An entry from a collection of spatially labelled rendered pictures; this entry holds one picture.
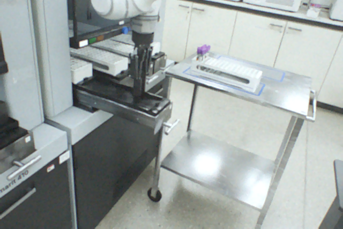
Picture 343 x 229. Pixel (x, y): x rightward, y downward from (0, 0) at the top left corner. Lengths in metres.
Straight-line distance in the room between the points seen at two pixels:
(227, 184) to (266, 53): 1.94
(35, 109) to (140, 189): 1.00
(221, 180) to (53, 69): 0.99
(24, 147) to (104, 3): 0.45
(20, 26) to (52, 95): 0.26
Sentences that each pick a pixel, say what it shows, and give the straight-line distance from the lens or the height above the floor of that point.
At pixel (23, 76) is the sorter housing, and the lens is 0.90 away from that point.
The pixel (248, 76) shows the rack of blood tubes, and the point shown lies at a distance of 1.17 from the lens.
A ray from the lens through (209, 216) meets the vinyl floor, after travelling 1.72.
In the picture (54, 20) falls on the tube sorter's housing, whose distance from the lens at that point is 0.94.
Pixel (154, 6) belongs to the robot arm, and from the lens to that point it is 0.90.
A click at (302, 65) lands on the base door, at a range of 3.19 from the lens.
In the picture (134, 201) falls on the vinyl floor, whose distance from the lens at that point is 1.72.
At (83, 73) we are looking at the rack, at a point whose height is 0.84.
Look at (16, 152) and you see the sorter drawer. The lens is 0.85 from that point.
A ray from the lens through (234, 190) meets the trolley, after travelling 1.49.
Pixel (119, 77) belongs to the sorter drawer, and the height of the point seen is 0.82.
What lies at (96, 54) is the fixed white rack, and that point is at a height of 0.86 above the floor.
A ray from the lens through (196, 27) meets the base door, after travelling 3.30.
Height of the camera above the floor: 1.29
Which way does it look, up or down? 28 degrees down
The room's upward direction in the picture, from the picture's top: 8 degrees clockwise
